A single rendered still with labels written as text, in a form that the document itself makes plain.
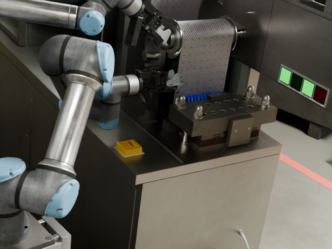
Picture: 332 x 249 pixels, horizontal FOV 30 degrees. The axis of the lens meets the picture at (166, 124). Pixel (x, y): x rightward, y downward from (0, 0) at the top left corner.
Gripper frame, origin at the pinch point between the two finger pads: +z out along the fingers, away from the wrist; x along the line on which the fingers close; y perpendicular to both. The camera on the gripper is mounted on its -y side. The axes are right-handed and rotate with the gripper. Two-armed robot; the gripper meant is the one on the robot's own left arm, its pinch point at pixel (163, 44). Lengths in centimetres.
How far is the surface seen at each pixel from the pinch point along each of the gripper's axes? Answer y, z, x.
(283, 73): 19.9, 30.5, -27.6
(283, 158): 13, 206, 81
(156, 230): -54, 28, -31
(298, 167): 14, 207, 67
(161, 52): -2.1, 3.2, 2.3
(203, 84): -0.8, 23.7, -5.0
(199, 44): 9.1, 9.2, -5.1
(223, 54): 13.1, 21.9, -5.0
